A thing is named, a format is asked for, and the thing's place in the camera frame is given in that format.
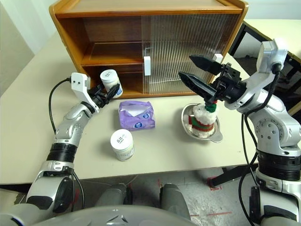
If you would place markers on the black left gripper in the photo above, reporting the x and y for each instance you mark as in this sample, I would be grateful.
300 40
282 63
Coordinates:
100 99

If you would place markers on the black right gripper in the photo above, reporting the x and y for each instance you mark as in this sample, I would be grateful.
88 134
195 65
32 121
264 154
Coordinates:
229 90

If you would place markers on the white bottle with blue print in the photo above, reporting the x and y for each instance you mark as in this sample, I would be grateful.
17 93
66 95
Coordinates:
121 143
108 76

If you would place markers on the purple tissue pack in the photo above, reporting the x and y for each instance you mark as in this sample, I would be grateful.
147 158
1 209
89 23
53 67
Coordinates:
141 120

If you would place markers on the ribbed clear sliding door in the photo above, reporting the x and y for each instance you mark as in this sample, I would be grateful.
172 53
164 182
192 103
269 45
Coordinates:
162 47
232 28

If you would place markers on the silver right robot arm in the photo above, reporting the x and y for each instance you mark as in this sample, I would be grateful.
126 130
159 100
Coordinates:
277 127

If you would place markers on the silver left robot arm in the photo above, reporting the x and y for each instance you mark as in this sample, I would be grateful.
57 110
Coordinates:
70 122

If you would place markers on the white red green plush toy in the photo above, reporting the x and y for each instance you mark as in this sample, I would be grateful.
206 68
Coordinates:
202 117

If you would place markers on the wooden cabinet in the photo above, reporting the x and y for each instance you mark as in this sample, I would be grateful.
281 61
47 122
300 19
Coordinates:
141 7

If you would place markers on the metal bowl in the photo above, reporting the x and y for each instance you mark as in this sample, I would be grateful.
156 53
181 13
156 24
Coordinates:
216 137

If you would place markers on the beige side table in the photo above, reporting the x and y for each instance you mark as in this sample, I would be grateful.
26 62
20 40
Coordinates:
282 28

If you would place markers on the black table leg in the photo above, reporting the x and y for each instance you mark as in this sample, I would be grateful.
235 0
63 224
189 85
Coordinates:
230 175

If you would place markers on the grey rounded robot leg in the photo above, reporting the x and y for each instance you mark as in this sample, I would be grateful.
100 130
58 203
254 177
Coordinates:
113 195
174 200

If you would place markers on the silver robot torso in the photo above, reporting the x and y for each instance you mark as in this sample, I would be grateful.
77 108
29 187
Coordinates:
105 216

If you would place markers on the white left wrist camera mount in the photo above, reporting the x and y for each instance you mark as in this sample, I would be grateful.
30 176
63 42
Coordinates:
78 82

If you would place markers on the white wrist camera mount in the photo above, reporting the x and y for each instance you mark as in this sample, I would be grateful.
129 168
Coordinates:
261 76
78 82

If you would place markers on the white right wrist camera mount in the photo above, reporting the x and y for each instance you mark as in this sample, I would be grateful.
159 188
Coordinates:
261 76

